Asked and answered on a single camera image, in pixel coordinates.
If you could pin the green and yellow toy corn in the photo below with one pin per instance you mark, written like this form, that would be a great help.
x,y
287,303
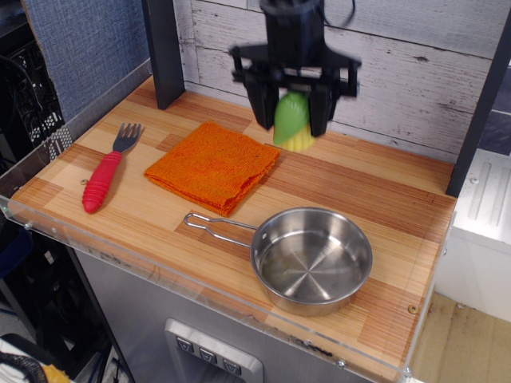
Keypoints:
x,y
292,129

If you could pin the dark grey left post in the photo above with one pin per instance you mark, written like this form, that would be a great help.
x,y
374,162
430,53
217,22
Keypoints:
x,y
164,50

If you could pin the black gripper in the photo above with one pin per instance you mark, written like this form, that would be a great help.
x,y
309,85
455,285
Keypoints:
x,y
295,56

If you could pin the red handled toy fork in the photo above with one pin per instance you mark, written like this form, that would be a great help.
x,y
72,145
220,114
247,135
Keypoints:
x,y
97,188

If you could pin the dark grey right post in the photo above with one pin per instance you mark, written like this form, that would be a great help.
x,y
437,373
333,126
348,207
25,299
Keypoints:
x,y
484,105

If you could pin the dark grey post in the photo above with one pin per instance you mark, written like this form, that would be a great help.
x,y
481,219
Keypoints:
x,y
164,50
484,105

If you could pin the silver button panel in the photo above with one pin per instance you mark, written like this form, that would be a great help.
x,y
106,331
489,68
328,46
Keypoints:
x,y
199,357

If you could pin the orange folded cloth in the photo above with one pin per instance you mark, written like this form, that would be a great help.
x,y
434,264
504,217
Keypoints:
x,y
214,167

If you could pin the stainless steel pot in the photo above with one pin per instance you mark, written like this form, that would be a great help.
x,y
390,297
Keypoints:
x,y
309,261

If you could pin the white toy sink unit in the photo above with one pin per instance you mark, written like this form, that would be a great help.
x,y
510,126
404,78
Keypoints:
x,y
474,269

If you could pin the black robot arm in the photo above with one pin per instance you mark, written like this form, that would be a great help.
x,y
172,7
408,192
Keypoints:
x,y
291,6

